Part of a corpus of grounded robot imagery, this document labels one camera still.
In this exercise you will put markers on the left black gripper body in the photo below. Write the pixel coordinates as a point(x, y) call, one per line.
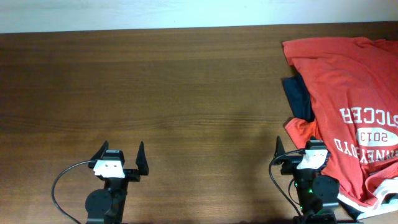
point(121, 183)

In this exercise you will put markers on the navy blue garment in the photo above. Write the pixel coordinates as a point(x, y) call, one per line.
point(298, 97)

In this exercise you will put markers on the white printed t-shirt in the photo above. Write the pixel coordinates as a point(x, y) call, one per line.
point(386, 201)

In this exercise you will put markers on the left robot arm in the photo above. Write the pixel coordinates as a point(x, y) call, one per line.
point(106, 205)

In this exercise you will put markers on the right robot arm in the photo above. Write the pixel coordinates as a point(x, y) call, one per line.
point(317, 193)

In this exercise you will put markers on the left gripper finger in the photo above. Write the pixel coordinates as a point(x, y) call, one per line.
point(98, 155)
point(141, 160)

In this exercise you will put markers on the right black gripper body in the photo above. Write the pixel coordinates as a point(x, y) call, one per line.
point(301, 177)

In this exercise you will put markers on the red soccer t-shirt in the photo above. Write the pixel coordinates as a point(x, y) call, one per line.
point(353, 90)

